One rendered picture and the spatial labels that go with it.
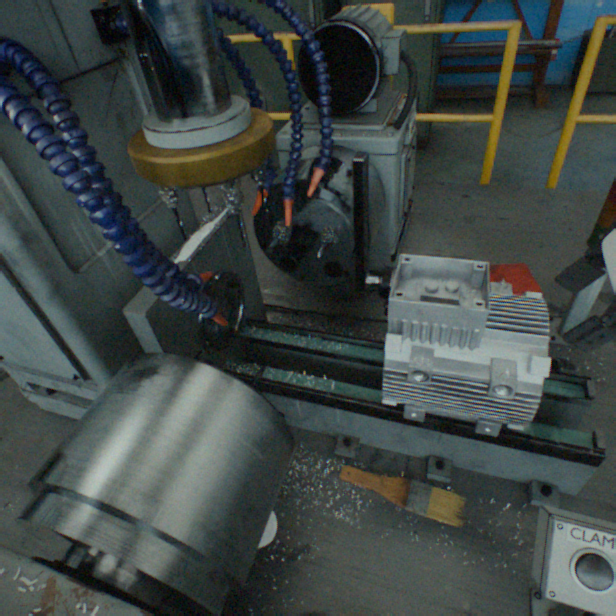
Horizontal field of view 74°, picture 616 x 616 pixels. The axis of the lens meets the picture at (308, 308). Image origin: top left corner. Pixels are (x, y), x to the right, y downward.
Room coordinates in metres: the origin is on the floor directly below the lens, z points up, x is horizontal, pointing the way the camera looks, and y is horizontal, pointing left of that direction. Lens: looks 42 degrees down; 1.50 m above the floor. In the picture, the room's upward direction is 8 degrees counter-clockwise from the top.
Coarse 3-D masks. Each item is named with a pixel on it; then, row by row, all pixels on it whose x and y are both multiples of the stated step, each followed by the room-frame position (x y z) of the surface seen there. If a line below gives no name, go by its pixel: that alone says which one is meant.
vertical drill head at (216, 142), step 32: (128, 0) 0.50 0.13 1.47; (160, 0) 0.49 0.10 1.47; (192, 0) 0.50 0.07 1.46; (160, 32) 0.49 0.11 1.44; (192, 32) 0.50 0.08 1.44; (160, 64) 0.49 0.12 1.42; (192, 64) 0.49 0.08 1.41; (160, 96) 0.50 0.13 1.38; (192, 96) 0.49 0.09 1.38; (224, 96) 0.52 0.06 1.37; (160, 128) 0.48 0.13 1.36; (192, 128) 0.47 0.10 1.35; (224, 128) 0.48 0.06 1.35; (256, 128) 0.51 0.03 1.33; (160, 160) 0.45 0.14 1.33; (192, 160) 0.45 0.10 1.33; (224, 160) 0.45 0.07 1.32; (256, 160) 0.47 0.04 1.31; (160, 192) 0.51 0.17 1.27; (224, 192) 0.48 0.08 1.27
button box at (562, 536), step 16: (544, 512) 0.14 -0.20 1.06; (560, 512) 0.14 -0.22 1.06; (544, 528) 0.13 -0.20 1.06; (560, 528) 0.12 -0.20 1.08; (576, 528) 0.12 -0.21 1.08; (592, 528) 0.11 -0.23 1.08; (608, 528) 0.12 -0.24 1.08; (544, 544) 0.12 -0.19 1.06; (560, 544) 0.11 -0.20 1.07; (576, 544) 0.11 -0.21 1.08; (592, 544) 0.10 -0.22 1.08; (608, 544) 0.10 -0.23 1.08; (544, 560) 0.10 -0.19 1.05; (560, 560) 0.10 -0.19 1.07; (608, 560) 0.09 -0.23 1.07; (544, 576) 0.09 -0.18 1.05; (560, 576) 0.09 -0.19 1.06; (544, 592) 0.08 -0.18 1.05; (560, 592) 0.08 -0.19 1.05; (576, 592) 0.08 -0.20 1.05; (592, 592) 0.07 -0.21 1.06; (608, 592) 0.07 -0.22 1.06; (592, 608) 0.06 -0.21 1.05; (608, 608) 0.06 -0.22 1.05
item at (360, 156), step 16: (352, 160) 0.58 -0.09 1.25; (368, 160) 0.59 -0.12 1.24; (352, 176) 0.58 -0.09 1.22; (368, 176) 0.59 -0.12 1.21; (368, 192) 0.59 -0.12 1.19; (368, 208) 0.59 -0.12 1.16; (368, 224) 0.59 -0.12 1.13; (368, 240) 0.59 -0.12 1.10; (352, 256) 0.59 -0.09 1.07; (368, 256) 0.59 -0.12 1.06; (368, 272) 0.59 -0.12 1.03
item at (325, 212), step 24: (312, 168) 0.76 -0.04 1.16; (336, 168) 0.76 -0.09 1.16; (336, 192) 0.69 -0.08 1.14; (384, 192) 0.81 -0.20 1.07; (264, 216) 0.75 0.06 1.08; (312, 216) 0.70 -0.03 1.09; (336, 216) 0.68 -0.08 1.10; (264, 240) 0.75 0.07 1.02; (288, 240) 0.72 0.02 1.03; (312, 240) 0.70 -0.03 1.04; (336, 240) 0.66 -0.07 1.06; (288, 264) 0.72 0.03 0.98; (312, 264) 0.71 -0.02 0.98; (336, 264) 0.68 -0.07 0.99
